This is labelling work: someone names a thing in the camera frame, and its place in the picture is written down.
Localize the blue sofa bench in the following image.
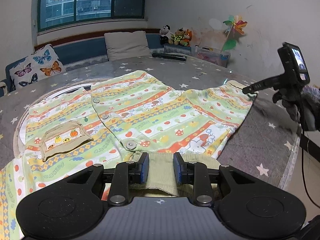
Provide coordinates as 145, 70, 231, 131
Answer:
1, 29, 191, 97

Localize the clear plastic storage box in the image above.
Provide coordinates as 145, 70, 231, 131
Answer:
191, 46, 231, 67

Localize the brown bear plush toy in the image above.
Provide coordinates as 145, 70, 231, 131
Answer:
168, 28, 185, 46

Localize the colourful paper pinwheel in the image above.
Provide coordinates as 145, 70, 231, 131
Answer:
220, 15, 247, 52

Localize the beige sofa pillow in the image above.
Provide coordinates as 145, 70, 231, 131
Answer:
104, 31, 151, 61

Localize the patterned green children's cardigan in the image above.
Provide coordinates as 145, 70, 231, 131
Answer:
1, 70, 254, 239

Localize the black remote control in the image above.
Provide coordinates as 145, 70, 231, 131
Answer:
151, 53, 187, 62

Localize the gloved right hand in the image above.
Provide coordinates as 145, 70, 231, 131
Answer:
282, 85, 319, 131

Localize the orange fox plush toy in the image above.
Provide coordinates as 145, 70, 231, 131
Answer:
180, 29, 193, 47

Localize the window with green frame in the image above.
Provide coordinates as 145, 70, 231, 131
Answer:
37, 0, 145, 31

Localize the butterfly print pillow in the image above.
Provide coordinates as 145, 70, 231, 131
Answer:
9, 44, 66, 89

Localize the panda plush toy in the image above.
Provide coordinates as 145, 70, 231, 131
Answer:
159, 24, 170, 45

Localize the grey star-pattern tablecloth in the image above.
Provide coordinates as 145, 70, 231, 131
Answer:
1, 56, 299, 187

